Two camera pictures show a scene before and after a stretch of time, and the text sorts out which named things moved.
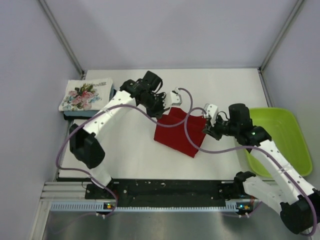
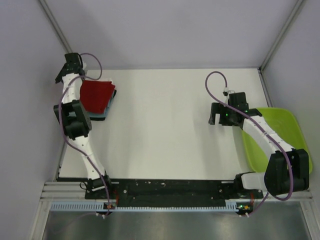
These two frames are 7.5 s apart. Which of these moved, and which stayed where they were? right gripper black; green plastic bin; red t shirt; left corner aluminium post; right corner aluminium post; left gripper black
Moved: right gripper black; left gripper black; red t shirt
Stayed: right corner aluminium post; green plastic bin; left corner aluminium post
